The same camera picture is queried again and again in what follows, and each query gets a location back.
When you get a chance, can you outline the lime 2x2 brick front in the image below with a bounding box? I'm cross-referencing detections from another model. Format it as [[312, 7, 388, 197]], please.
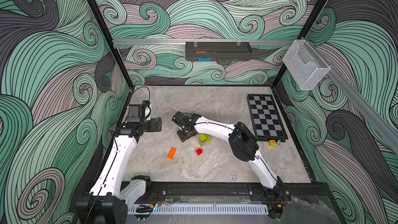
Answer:
[[199, 134, 207, 143]]

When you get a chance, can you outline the checkerboard mat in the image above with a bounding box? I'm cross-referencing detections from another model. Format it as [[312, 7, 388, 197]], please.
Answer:
[[247, 94, 288, 142]]

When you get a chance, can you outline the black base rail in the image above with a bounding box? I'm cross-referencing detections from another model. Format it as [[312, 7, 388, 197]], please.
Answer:
[[136, 181, 331, 203]]

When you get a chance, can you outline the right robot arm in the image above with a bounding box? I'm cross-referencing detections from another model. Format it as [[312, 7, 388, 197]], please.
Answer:
[[172, 112, 285, 201]]

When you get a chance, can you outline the aluminium wall rail right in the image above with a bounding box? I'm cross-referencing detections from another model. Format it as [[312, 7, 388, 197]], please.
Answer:
[[301, 37, 398, 153]]

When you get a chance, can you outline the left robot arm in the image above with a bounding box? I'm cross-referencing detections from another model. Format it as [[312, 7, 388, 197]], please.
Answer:
[[76, 101, 161, 224]]

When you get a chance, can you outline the aluminium wall rail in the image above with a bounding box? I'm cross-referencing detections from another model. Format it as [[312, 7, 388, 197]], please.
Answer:
[[301, 37, 398, 153], [113, 38, 294, 46]]

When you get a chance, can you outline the yellow numbered tag block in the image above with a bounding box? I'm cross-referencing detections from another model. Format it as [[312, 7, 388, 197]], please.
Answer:
[[268, 140, 278, 147]]

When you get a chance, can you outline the black wall tray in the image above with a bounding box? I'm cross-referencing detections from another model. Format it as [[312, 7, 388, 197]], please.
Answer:
[[185, 43, 252, 64]]

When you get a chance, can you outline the red brick left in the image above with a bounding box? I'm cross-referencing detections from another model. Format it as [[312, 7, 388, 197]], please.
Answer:
[[196, 148, 203, 156]]

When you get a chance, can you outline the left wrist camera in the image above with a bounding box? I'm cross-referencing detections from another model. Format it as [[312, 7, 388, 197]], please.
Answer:
[[142, 101, 151, 118]]

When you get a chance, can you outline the large lime 2x4 brick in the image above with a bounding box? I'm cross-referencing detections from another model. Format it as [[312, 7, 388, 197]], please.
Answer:
[[199, 134, 210, 147]]

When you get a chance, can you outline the orange 2x4 brick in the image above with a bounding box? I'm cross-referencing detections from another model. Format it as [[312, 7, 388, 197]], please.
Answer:
[[167, 147, 177, 160]]

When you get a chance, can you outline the clear plastic wall bin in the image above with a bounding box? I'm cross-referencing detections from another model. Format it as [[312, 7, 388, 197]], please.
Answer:
[[283, 39, 331, 90]]

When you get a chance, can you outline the aluminium wall rail back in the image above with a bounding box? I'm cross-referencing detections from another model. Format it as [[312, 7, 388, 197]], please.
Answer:
[[113, 38, 294, 46]]

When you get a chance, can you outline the white slotted cable duct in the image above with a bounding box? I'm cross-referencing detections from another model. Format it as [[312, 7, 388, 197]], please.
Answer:
[[127, 204, 268, 216]]

